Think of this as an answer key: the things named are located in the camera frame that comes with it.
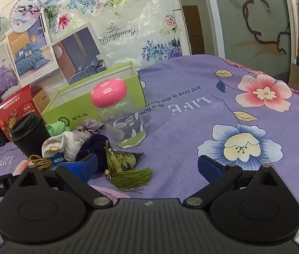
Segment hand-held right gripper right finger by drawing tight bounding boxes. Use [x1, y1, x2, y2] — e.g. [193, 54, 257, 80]
[183, 155, 287, 208]

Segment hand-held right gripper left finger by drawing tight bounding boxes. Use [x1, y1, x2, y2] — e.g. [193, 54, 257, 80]
[13, 153, 113, 208]

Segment dark purple knit cloth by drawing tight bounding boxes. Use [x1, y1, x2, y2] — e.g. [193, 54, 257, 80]
[75, 134, 110, 172]

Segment pale pink knit cloth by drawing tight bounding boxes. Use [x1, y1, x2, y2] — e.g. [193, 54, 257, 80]
[87, 182, 132, 204]

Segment white sock yellow print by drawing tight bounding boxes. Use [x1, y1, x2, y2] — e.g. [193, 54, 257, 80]
[42, 135, 66, 160]

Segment green tassel sachet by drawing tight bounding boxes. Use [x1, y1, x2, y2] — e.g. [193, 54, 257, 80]
[104, 140, 152, 191]

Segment yellow black striped sock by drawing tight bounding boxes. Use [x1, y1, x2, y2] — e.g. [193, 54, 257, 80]
[28, 153, 66, 171]

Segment green cloth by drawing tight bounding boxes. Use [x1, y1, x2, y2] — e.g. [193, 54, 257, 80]
[45, 122, 72, 139]

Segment green cardboard box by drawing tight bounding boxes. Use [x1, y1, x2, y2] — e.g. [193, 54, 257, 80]
[41, 61, 147, 131]

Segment purple floral bed sheet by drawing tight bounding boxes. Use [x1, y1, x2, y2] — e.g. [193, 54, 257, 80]
[0, 54, 299, 254]

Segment grey satin cloth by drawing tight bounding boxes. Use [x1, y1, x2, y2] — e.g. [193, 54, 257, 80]
[73, 119, 105, 135]

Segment black lidded cup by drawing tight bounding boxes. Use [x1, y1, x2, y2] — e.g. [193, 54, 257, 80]
[9, 112, 51, 159]

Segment small brown cardboard box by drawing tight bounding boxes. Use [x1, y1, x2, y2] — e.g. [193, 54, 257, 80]
[30, 85, 51, 114]

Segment glass jar pink mushroom lid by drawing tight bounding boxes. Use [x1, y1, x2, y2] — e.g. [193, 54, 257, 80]
[91, 78, 147, 149]

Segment red snack box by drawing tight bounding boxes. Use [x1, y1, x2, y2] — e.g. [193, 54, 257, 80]
[0, 85, 44, 143]

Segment grey-blue bedding poster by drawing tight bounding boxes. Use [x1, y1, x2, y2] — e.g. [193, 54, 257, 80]
[51, 22, 107, 85]

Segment blue bedding poster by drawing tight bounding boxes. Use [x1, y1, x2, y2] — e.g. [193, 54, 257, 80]
[5, 20, 58, 81]

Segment stacked brown cardboard boxes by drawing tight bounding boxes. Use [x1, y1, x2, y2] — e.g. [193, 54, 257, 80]
[181, 5, 205, 56]

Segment floral plastic bedding package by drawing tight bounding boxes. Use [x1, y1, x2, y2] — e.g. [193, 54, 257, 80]
[44, 0, 183, 66]

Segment white paper fan dark print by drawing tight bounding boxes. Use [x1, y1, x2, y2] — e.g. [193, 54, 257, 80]
[9, 0, 41, 32]

